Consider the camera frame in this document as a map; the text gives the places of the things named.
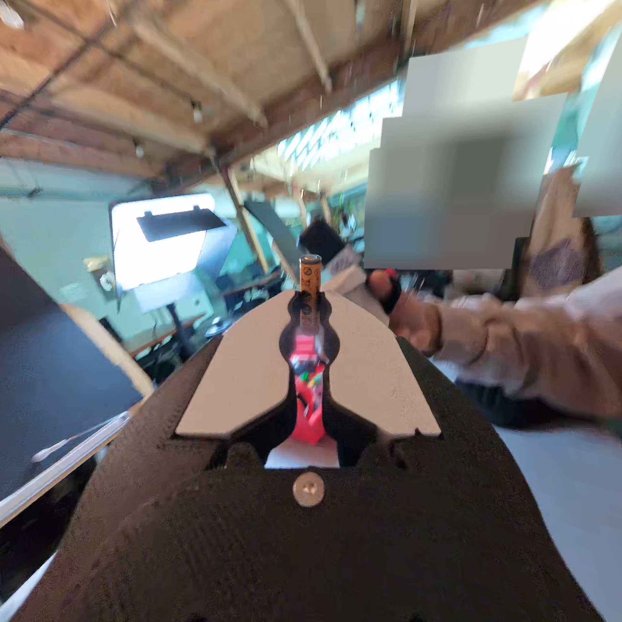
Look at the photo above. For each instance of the black flag panel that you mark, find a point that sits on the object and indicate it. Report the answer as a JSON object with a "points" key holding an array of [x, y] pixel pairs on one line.
{"points": [[272, 228]]}

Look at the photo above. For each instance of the red plastic bin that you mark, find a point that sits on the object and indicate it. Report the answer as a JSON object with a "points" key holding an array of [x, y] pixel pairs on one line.
{"points": [[306, 422]]}

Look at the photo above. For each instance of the black light stand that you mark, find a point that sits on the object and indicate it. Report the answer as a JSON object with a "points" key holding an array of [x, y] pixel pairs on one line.
{"points": [[177, 330]]}

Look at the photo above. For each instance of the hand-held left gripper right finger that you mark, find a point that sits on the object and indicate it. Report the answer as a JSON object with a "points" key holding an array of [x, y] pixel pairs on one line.
{"points": [[374, 379]]}

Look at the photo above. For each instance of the white light panel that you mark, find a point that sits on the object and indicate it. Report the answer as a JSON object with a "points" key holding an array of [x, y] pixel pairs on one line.
{"points": [[160, 262]]}

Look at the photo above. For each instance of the orange and black battery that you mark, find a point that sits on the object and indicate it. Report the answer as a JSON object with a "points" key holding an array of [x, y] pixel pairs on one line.
{"points": [[310, 277]]}

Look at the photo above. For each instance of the person's right forearm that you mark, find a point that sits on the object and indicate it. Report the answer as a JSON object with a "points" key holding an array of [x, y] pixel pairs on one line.
{"points": [[525, 350]]}

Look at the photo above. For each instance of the person's right hand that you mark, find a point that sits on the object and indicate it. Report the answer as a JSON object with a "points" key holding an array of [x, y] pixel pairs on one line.
{"points": [[415, 323]]}

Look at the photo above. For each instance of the black tablet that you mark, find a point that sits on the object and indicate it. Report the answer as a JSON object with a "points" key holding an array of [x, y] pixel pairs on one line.
{"points": [[58, 379]]}

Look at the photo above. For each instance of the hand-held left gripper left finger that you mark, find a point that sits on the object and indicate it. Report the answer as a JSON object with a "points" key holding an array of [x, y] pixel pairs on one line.
{"points": [[243, 379]]}

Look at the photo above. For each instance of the dark quilted clothing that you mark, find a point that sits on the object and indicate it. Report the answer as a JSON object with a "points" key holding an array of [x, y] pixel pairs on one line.
{"points": [[505, 406]]}

